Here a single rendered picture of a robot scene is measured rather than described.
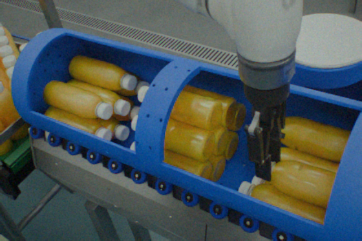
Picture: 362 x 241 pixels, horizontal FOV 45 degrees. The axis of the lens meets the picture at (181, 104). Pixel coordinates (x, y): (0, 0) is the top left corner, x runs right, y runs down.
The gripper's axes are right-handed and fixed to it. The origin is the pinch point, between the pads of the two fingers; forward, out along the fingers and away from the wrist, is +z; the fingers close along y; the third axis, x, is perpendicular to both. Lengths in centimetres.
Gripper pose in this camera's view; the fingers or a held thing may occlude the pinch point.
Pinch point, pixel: (267, 158)
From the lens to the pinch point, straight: 86.7
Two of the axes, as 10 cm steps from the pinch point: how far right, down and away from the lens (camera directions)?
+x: -8.4, -2.6, 4.8
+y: 5.3, -6.1, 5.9
